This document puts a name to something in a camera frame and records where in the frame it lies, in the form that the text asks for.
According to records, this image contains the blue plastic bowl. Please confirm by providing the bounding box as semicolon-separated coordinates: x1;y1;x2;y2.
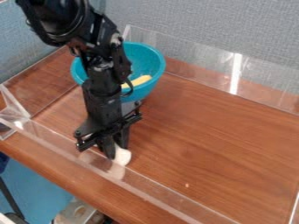
69;40;166;103

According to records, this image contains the yellow toy banana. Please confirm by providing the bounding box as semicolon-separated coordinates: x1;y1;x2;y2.
121;74;152;88

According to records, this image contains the black cable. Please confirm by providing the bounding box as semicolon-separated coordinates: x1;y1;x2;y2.
120;76;136;98

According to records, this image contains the white and brown toy mushroom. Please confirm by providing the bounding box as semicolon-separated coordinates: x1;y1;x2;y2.
78;148;132;167

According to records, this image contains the clear acrylic barrier wall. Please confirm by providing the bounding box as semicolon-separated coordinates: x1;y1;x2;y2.
0;25;299;224

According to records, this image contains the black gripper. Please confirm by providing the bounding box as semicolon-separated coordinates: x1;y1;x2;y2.
73;80;141;160

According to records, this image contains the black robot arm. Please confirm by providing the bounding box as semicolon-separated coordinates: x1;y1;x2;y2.
14;0;141;159

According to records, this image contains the grey metal base below table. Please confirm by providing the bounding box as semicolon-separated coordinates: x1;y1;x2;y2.
52;198;104;224

